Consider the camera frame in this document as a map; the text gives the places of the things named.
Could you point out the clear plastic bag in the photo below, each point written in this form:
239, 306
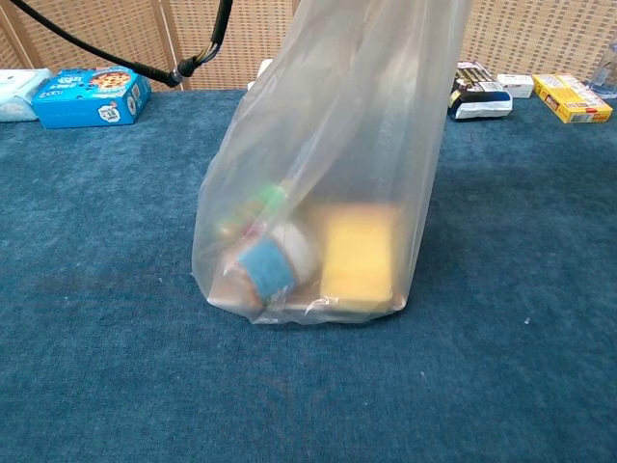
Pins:
337, 120

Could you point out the green snack packet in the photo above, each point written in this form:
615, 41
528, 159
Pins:
270, 198

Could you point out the white cup with blue label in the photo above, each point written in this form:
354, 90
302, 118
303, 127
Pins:
270, 270

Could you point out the yellow sponge block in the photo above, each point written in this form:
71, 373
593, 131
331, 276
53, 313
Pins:
359, 260

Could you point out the brown bread packet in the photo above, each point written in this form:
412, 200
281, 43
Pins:
233, 289

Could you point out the long white tissue pack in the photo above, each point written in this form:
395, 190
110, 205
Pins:
262, 72

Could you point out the blue table cloth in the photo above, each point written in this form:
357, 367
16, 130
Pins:
482, 313

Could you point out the black snack packet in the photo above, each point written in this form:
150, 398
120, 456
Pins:
482, 99

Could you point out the blue cookie box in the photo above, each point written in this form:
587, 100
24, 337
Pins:
91, 108

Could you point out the small white box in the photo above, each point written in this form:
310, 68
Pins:
516, 86

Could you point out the yellow cardboard box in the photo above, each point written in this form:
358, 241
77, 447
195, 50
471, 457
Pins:
571, 99

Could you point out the rattan folding screen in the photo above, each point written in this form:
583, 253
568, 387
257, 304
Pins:
530, 34

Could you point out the light blue wet wipes pack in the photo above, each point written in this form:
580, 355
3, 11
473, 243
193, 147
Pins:
17, 96

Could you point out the clear water bottle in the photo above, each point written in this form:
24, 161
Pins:
605, 77

